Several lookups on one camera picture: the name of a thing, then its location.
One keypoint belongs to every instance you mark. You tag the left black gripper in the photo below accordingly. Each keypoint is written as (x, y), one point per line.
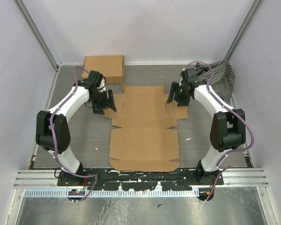
(98, 108)

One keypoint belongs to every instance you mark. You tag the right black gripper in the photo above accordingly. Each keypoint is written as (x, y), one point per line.
(175, 88)

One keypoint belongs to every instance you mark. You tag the cardboard box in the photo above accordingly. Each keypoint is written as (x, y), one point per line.
(144, 138)
(111, 67)

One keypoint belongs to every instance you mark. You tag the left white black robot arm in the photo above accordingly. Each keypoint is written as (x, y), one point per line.
(52, 130)

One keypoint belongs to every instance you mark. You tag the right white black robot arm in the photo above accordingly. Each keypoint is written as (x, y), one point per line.
(227, 129)

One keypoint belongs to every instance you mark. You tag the folded closed cardboard box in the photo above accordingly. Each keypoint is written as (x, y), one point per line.
(111, 67)

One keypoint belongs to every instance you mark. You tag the black white striped cloth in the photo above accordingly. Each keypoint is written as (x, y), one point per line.
(223, 80)

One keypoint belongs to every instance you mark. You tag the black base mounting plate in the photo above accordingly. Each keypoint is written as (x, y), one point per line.
(179, 179)

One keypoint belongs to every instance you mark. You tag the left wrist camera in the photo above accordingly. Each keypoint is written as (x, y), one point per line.
(95, 76)

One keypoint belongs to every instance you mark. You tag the right aluminium corner post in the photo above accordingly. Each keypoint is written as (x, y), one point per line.
(256, 4)

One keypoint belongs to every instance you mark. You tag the aluminium corner post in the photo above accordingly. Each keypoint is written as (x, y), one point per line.
(35, 31)
(256, 4)

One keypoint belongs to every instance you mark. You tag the left aluminium corner post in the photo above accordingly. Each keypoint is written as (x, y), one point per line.
(35, 31)

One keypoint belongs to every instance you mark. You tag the aluminium front rail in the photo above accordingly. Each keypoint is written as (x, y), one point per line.
(49, 178)

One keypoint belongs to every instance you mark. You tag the white slotted cable duct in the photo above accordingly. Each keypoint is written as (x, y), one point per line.
(65, 192)

